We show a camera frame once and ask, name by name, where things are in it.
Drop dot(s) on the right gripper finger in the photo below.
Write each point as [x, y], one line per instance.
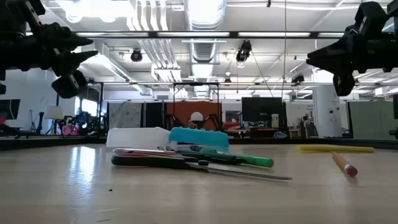
[339, 49]
[339, 67]

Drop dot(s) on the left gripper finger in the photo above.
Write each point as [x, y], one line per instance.
[71, 62]
[62, 39]

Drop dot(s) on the long yellow stick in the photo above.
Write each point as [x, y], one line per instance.
[335, 148]

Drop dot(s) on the yellow pencil with red eraser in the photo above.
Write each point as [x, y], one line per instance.
[343, 164]

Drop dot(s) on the green marker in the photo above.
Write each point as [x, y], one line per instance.
[258, 161]

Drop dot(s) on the black and red scissors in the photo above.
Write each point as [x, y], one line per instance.
[149, 161]

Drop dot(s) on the lilac grey pen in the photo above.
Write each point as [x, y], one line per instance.
[177, 147]

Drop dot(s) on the teal plastic box lid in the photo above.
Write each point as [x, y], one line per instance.
[199, 138]

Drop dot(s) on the black ceiling spotlight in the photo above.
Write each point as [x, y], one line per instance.
[136, 55]
[244, 51]
[298, 78]

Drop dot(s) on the white round pillar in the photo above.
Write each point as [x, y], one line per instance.
[325, 115]

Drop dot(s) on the white lampshade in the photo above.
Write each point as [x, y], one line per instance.
[53, 112]

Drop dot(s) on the green partition panel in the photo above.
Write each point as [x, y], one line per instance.
[370, 118]

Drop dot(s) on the pink bag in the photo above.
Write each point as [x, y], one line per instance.
[71, 130]

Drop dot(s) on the grey marbled panel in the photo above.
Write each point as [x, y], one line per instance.
[124, 115]

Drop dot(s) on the large black monitor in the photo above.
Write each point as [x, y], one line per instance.
[261, 109]

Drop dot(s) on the orange partition panel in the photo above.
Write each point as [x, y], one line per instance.
[180, 112]

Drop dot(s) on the white ball lamp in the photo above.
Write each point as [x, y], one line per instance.
[196, 116]

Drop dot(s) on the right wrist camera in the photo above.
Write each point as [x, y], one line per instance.
[343, 85]

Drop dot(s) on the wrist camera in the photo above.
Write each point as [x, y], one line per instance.
[343, 85]
[66, 85]

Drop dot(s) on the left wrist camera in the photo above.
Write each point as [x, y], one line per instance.
[66, 85]

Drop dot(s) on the small black wall monitor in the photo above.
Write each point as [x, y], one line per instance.
[9, 109]

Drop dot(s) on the thin black rig frame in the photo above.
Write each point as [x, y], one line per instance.
[196, 83]

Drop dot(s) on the silver ventilation duct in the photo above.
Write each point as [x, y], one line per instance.
[205, 18]

